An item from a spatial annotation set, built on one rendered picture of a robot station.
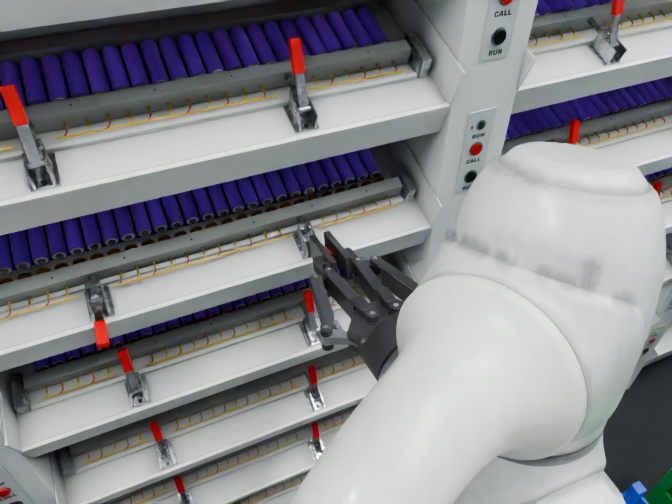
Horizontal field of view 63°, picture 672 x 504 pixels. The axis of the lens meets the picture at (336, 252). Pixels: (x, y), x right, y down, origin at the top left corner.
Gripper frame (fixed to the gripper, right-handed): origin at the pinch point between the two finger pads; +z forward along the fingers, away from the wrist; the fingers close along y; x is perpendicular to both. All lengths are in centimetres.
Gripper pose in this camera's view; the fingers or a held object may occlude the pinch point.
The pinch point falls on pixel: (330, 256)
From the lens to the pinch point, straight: 64.4
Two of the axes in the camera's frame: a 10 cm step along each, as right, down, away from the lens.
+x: -0.7, -8.4, -5.4
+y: 9.2, -2.7, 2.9
